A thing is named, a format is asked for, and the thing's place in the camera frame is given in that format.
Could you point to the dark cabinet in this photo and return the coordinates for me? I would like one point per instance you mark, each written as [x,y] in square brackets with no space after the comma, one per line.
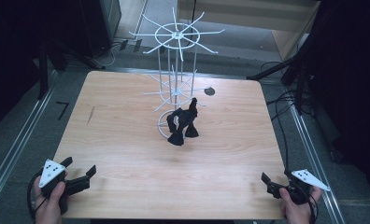
[100,25]

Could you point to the black metal stand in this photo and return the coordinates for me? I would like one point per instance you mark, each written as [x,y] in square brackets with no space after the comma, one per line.
[55,62]
[292,68]

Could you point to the light wooden panel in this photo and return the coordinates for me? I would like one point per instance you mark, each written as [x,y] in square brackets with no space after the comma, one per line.
[251,18]

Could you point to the person's right hand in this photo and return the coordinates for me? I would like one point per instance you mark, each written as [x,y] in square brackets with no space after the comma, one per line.
[296,211]

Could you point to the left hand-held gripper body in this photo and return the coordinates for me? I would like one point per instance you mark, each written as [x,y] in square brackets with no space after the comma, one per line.
[50,172]

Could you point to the person's left hand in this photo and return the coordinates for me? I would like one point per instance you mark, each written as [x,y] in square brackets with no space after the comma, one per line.
[50,205]

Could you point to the metal floor rail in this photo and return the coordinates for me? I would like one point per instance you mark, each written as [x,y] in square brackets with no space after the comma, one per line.
[317,161]
[15,146]

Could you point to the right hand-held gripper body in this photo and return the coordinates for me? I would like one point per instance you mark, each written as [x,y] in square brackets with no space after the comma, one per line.
[301,183]

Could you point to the dark round disc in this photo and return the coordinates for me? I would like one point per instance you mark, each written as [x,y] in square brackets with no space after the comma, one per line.
[209,91]

